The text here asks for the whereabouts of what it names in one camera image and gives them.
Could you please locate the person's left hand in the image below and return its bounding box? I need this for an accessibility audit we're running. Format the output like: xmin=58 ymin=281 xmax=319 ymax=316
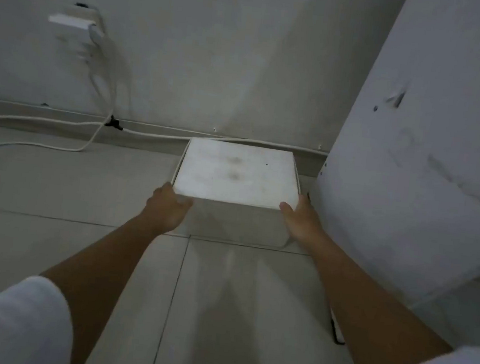
xmin=142 ymin=180 xmax=195 ymax=238

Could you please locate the person's right hand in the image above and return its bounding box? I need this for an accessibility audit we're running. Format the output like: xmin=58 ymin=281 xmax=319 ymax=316
xmin=275 ymin=192 xmax=333 ymax=251

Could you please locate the white cardboard box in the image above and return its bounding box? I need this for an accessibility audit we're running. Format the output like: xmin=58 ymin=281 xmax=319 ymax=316
xmin=166 ymin=135 xmax=305 ymax=250

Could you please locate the white desk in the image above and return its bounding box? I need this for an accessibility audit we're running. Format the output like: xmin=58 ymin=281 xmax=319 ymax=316
xmin=298 ymin=0 xmax=480 ymax=316

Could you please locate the person's right forearm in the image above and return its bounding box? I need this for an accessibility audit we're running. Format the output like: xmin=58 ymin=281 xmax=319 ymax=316
xmin=290 ymin=233 xmax=464 ymax=364

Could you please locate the person's left forearm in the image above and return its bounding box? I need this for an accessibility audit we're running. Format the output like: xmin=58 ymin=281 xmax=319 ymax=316
xmin=31 ymin=208 xmax=170 ymax=364

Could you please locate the small black white-edged object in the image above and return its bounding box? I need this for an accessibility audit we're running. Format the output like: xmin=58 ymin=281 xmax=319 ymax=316
xmin=327 ymin=308 xmax=350 ymax=346

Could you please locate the white left sleeve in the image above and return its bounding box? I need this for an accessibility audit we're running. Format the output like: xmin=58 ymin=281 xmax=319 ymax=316
xmin=0 ymin=272 xmax=80 ymax=364

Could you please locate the white plug adapter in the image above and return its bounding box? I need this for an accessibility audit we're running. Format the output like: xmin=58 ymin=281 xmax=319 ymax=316
xmin=47 ymin=12 xmax=98 ymax=34

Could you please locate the white plug cable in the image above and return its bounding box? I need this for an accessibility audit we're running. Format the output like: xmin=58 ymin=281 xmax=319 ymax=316
xmin=0 ymin=23 xmax=124 ymax=166

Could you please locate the white wall socket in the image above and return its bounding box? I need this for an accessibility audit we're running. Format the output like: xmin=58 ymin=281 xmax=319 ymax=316
xmin=70 ymin=1 xmax=110 ymax=48

